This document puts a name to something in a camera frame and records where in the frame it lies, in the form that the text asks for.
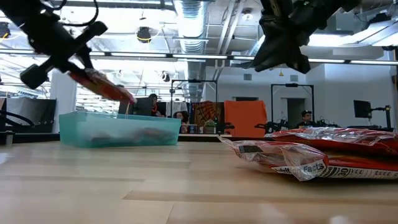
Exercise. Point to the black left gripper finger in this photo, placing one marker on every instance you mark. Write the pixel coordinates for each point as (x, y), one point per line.
(85, 57)
(76, 71)

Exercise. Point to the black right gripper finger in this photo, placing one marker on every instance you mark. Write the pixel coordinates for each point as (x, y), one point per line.
(300, 62)
(272, 57)

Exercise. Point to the red popcorn bag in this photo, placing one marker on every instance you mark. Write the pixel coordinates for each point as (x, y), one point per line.
(280, 155)
(363, 168)
(154, 134)
(335, 140)
(105, 88)

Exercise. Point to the black monitor on arm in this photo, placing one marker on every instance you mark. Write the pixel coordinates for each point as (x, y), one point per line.
(362, 109)

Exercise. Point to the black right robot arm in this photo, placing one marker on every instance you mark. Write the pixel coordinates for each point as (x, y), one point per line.
(345, 6)

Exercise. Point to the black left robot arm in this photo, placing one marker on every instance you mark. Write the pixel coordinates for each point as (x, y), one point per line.
(15, 9)

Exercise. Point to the person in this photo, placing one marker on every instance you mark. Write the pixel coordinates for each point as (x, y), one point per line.
(154, 102)
(306, 118)
(182, 116)

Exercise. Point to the black ceiling lamp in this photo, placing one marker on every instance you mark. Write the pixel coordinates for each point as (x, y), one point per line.
(144, 34)

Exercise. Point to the black monitor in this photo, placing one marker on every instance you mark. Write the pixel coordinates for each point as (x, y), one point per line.
(138, 107)

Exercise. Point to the teal plastic basket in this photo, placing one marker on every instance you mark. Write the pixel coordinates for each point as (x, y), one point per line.
(118, 130)

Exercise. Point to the overhead light bar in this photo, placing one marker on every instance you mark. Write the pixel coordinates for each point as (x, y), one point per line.
(199, 56)

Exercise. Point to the orange patterned cloth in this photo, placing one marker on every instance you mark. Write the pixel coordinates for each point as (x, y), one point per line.
(206, 112)

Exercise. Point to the small potted plant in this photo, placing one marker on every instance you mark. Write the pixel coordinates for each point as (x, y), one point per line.
(210, 126)

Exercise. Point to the black stand frame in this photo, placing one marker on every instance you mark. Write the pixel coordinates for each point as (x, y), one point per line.
(271, 102)
(171, 99)

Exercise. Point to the black aluminium table frame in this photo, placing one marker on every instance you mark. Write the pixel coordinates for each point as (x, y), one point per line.
(31, 137)

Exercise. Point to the silver ventilation duct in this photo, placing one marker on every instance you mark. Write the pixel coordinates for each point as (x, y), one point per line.
(191, 28)

